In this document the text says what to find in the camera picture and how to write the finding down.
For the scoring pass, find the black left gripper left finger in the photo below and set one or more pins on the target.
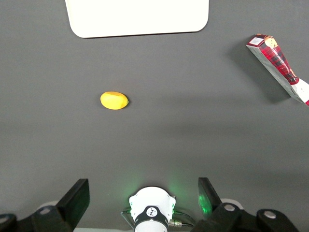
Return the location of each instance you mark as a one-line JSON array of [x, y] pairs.
[[72, 200]]

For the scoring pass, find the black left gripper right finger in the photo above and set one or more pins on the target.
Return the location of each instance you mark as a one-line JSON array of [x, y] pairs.
[[224, 217]]

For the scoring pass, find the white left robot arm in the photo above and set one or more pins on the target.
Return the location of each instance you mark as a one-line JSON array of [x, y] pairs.
[[150, 200]]

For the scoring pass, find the red cookie box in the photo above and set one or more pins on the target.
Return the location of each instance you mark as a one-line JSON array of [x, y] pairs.
[[280, 60]]

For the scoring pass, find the white rectangular tray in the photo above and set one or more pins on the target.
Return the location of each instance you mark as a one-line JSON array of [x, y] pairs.
[[137, 17]]

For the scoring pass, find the yellow lemon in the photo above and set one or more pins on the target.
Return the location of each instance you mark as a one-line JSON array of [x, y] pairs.
[[113, 100]]

